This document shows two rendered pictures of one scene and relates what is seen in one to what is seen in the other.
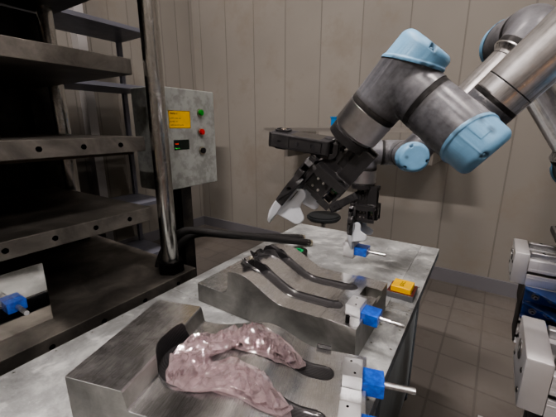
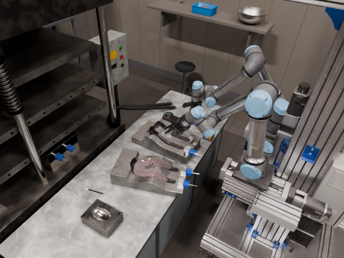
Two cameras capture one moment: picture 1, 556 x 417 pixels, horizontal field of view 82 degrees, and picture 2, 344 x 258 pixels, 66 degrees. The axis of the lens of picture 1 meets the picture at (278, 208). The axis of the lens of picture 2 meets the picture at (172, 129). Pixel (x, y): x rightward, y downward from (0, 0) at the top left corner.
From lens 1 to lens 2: 1.24 m
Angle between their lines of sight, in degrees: 26
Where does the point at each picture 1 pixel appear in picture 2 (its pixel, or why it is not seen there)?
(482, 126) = (208, 132)
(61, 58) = (72, 57)
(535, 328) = (228, 160)
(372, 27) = not seen: outside the picture
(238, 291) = (148, 142)
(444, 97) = (201, 125)
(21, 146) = (67, 98)
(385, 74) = (190, 116)
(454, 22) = not seen: outside the picture
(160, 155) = (110, 83)
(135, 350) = (124, 166)
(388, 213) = (225, 63)
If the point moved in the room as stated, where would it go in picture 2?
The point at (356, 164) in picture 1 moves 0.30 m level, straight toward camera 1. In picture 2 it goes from (185, 128) to (177, 164)
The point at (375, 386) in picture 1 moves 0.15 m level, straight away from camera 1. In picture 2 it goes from (189, 173) to (193, 158)
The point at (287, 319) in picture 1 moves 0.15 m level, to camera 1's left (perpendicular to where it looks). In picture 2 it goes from (165, 152) to (146, 152)
